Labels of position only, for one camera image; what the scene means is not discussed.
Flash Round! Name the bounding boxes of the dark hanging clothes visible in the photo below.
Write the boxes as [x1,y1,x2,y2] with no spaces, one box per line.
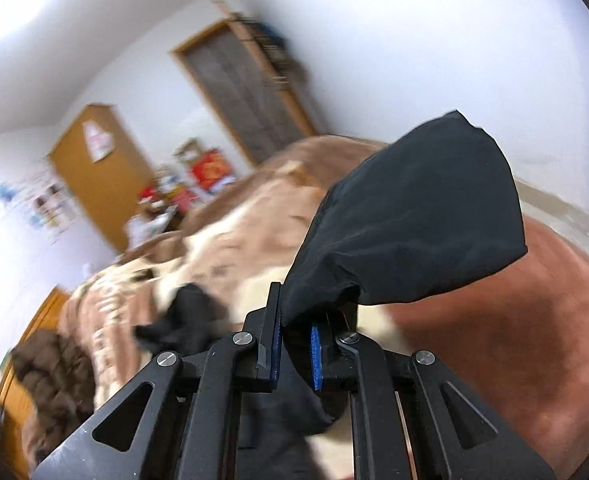
[232,12,307,93]

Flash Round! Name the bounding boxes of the white cloth bundle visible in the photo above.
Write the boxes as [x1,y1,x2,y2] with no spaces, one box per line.
[124,212,175,248]

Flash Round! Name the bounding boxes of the brown and cream plush blanket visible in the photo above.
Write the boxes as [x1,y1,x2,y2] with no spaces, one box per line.
[24,132,589,480]

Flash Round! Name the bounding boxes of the wooden bed headboard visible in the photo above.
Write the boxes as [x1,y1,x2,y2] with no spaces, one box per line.
[0,285,70,478]

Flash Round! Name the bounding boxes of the red box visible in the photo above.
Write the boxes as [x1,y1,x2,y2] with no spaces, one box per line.
[189,149,235,193]

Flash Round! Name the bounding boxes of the brown puffer jacket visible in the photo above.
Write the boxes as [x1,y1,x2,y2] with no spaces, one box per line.
[12,332,98,466]

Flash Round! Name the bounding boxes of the wooden framed door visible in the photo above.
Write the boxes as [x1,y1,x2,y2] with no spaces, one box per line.
[172,17,320,166]

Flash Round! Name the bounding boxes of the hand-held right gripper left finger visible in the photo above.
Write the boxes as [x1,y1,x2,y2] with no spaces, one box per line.
[32,282,282,480]

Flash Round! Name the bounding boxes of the cartoon wall poster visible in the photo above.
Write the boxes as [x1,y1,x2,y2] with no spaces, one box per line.
[0,170,78,246]

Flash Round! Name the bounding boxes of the black puffer jacket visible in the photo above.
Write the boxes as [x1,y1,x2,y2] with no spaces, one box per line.
[134,109,529,480]

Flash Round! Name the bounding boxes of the cardboard box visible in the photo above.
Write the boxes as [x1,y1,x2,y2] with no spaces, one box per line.
[174,137,208,166]

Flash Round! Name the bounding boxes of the wooden wardrobe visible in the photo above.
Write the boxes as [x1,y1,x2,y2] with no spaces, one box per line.
[48,103,155,253]

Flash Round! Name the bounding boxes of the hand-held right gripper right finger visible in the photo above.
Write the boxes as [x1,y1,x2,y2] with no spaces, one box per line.
[310,312,557,480]

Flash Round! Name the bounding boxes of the white plastic bag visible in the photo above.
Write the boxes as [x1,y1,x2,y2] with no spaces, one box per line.
[82,121,115,163]

